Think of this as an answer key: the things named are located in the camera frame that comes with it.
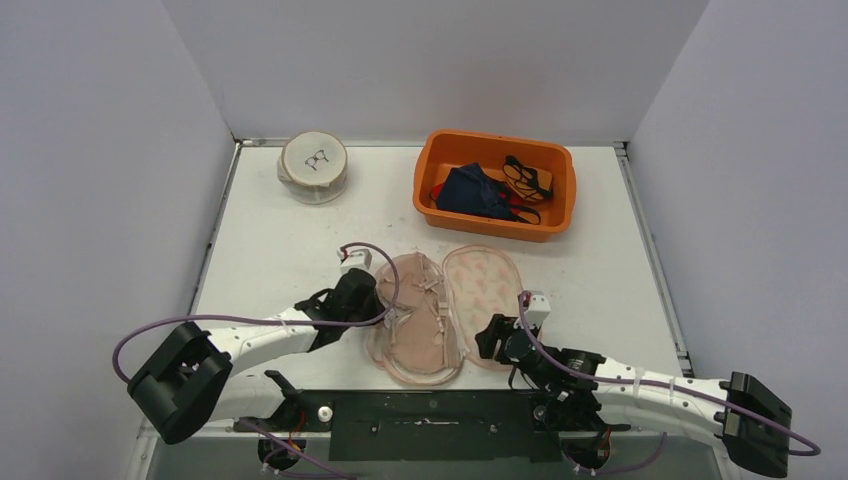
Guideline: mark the round white mesh laundry bag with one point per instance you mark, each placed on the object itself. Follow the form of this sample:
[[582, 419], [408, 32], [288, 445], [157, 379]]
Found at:
[[313, 167]]

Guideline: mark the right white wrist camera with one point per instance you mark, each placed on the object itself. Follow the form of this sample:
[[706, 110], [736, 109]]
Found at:
[[537, 308]]

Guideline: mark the floral mesh laundry bag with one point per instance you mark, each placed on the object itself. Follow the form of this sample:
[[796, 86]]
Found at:
[[480, 282]]

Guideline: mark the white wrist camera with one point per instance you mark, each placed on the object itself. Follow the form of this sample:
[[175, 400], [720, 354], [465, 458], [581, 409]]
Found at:
[[354, 258], [537, 308]]

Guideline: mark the navy blue garment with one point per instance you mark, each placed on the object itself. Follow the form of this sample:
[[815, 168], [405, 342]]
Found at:
[[469, 190]]

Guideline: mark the beige pink bra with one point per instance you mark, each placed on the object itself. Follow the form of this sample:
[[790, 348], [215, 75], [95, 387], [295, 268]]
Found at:
[[416, 343]]

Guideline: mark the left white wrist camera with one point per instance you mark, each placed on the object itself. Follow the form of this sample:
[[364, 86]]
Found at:
[[354, 258]]

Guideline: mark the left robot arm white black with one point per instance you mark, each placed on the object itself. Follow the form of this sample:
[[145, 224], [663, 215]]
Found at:
[[197, 376]]

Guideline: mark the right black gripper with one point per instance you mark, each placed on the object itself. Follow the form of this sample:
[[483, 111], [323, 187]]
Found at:
[[494, 334]]

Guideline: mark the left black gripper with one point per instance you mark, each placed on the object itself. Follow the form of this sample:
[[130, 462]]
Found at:
[[377, 308]]

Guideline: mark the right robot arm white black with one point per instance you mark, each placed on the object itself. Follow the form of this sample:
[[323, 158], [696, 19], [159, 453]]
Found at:
[[585, 390]]

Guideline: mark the orange plastic bin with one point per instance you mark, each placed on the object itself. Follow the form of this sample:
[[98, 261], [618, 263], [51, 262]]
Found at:
[[540, 176]]

